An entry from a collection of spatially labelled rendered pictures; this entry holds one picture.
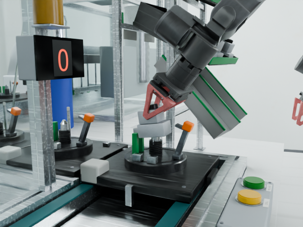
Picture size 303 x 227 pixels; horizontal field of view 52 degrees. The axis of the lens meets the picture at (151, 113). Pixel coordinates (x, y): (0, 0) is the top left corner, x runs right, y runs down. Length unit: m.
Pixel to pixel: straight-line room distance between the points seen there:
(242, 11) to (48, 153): 0.45
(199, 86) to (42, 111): 0.56
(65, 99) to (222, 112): 0.84
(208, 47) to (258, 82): 3.57
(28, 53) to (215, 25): 0.33
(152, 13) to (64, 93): 0.76
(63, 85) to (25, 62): 1.03
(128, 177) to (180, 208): 0.13
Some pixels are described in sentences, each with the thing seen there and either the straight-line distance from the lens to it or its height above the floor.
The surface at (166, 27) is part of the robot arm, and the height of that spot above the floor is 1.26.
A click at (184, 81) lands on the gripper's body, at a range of 0.63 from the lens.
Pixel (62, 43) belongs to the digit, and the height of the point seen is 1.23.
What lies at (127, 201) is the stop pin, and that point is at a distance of 0.62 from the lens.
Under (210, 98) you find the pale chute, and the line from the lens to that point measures 0.99.
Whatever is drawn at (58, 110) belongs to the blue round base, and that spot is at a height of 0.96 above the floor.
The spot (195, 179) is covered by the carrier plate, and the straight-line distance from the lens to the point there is 0.64.
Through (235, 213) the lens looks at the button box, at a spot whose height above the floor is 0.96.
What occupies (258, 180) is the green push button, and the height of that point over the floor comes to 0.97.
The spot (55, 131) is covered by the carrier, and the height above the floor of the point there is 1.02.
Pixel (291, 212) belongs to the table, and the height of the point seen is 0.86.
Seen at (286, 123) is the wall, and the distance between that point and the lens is 4.27.
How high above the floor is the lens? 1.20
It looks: 10 degrees down
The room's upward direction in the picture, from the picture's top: straight up
